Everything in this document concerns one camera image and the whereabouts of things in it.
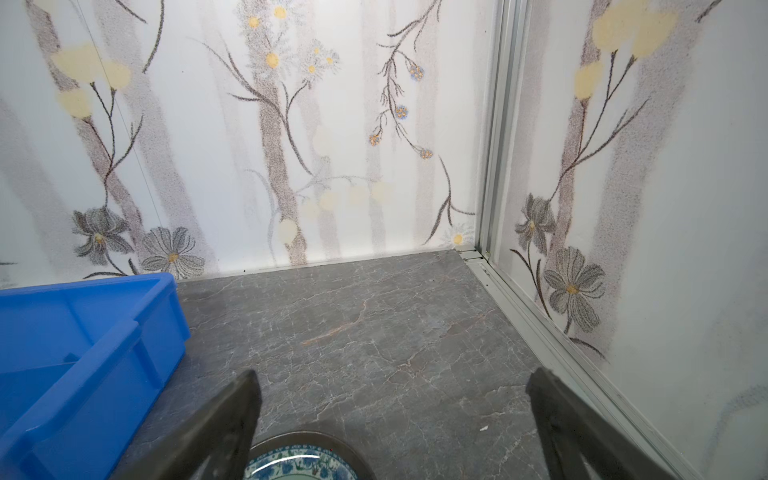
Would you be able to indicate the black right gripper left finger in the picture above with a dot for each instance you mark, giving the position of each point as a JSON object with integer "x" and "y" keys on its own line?
{"x": 217, "y": 436}

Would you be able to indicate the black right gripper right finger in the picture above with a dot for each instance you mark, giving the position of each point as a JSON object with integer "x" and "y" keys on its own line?
{"x": 577, "y": 441}

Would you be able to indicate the blue plastic bin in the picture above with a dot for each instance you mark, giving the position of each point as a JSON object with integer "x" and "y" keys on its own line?
{"x": 82, "y": 364}

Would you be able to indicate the blue floral green plate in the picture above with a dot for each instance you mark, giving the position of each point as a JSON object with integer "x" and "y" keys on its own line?
{"x": 306, "y": 454}

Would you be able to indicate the aluminium frame rail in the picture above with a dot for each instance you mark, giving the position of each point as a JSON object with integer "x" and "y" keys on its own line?
{"x": 558, "y": 354}

